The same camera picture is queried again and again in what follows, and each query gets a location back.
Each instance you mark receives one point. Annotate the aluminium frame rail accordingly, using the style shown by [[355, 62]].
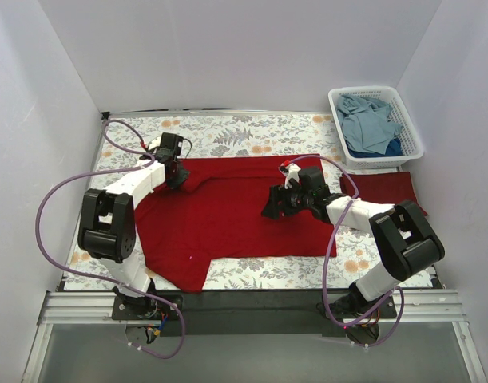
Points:
[[100, 307]]

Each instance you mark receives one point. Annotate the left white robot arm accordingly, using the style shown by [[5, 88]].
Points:
[[107, 225]]

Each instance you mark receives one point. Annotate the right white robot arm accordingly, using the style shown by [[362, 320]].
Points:
[[406, 242]]

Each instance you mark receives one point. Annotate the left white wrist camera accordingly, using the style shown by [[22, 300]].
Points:
[[153, 144]]

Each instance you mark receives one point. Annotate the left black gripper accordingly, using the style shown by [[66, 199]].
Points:
[[176, 174]]

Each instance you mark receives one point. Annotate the light blue t shirt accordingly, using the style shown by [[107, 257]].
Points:
[[366, 124]]

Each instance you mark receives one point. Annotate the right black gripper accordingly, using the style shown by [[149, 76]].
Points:
[[279, 200]]

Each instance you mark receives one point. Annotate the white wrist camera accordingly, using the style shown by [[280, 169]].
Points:
[[290, 171], [153, 144]]

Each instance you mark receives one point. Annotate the dark blue t shirt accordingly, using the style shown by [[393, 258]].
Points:
[[393, 149]]

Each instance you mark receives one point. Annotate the white plastic basket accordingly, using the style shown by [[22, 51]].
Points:
[[411, 145]]

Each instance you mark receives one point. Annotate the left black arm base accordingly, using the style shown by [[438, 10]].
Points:
[[144, 308]]

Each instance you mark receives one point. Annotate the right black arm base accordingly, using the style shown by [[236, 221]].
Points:
[[343, 308]]

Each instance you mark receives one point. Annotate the folded dark red t shirt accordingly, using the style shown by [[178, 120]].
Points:
[[377, 194]]

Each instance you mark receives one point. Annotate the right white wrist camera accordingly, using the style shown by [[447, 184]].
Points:
[[290, 171]]

